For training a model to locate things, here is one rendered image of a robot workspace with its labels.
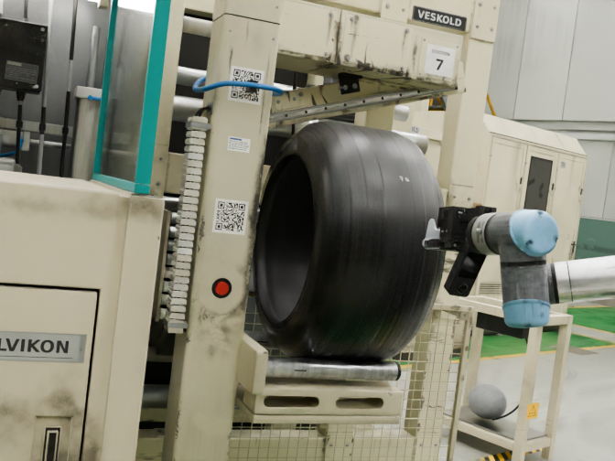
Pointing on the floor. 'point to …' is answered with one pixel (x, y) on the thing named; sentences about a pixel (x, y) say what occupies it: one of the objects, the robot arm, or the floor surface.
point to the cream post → (227, 33)
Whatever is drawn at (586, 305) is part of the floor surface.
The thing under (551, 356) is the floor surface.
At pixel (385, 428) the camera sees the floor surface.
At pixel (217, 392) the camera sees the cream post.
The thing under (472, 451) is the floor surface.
